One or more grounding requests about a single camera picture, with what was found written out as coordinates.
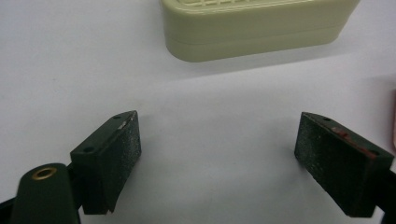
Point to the pink object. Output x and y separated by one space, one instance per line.
394 118

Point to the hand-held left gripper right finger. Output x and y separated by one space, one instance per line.
339 165

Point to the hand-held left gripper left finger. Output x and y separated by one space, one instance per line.
106 161

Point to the cream plastic drain tray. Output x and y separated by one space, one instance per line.
249 28

